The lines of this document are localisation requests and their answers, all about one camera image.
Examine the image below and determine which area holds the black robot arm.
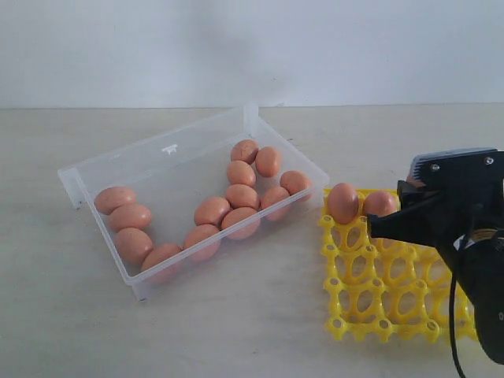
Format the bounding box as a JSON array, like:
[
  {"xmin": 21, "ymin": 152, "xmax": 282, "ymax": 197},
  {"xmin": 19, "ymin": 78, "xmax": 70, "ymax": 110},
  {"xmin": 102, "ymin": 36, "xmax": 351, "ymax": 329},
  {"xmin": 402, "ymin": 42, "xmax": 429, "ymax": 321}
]
[{"xmin": 367, "ymin": 180, "xmax": 503, "ymax": 364}]

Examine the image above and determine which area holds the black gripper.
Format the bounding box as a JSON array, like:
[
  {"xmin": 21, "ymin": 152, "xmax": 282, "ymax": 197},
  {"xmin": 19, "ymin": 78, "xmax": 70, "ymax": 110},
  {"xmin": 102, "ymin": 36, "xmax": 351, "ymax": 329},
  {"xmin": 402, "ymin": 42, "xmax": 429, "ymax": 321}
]
[{"xmin": 366, "ymin": 180, "xmax": 503, "ymax": 262}]

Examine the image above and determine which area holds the brown egg right edge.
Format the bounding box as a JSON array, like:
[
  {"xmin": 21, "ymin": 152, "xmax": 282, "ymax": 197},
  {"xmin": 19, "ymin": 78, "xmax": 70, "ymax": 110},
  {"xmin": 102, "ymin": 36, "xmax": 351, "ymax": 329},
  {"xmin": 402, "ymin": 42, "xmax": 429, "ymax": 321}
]
[{"xmin": 261, "ymin": 186, "xmax": 290, "ymax": 221}]

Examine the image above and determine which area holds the brown egg top back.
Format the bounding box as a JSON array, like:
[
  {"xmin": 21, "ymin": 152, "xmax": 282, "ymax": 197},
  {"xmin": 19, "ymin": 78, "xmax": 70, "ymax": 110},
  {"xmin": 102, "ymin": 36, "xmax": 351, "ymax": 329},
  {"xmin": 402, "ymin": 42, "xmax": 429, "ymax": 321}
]
[{"xmin": 230, "ymin": 139, "xmax": 259, "ymax": 165}]

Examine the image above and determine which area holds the brown egg front corner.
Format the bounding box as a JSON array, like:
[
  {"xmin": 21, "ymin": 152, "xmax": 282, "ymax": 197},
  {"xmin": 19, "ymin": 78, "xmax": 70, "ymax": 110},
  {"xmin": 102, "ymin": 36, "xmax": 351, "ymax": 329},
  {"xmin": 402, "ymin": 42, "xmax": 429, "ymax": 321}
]
[{"xmin": 140, "ymin": 243, "xmax": 184, "ymax": 285}]

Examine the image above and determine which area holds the clear plastic storage box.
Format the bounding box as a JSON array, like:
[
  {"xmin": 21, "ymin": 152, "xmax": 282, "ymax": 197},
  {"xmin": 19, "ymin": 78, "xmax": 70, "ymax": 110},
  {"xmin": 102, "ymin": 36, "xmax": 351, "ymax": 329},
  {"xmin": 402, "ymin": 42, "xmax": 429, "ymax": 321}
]
[{"xmin": 58, "ymin": 105, "xmax": 329, "ymax": 301}]

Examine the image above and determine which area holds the brown egg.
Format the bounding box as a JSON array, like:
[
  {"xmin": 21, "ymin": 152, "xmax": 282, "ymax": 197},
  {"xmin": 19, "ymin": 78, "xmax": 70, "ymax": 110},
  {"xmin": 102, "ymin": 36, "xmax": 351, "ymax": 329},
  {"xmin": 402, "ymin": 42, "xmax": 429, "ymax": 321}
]
[
  {"xmin": 94, "ymin": 186, "xmax": 137, "ymax": 215},
  {"xmin": 226, "ymin": 160, "xmax": 256, "ymax": 187},
  {"xmin": 255, "ymin": 146, "xmax": 282, "ymax": 178},
  {"xmin": 194, "ymin": 196, "xmax": 232, "ymax": 228},
  {"xmin": 220, "ymin": 206, "xmax": 261, "ymax": 242},
  {"xmin": 327, "ymin": 183, "xmax": 359, "ymax": 224},
  {"xmin": 114, "ymin": 228, "xmax": 154, "ymax": 265},
  {"xmin": 107, "ymin": 203, "xmax": 153, "ymax": 232},
  {"xmin": 280, "ymin": 170, "xmax": 312, "ymax": 195},
  {"xmin": 362, "ymin": 191, "xmax": 398, "ymax": 217},
  {"xmin": 224, "ymin": 183, "xmax": 260, "ymax": 209},
  {"xmin": 182, "ymin": 224, "xmax": 223, "ymax": 263},
  {"xmin": 230, "ymin": 139, "xmax": 259, "ymax": 165}
]

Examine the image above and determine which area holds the yellow plastic egg tray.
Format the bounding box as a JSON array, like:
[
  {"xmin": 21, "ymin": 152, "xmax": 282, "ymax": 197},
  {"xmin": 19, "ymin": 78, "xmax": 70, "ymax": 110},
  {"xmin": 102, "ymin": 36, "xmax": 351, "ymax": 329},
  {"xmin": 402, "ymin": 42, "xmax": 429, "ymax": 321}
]
[{"xmin": 317, "ymin": 187, "xmax": 480, "ymax": 343}]

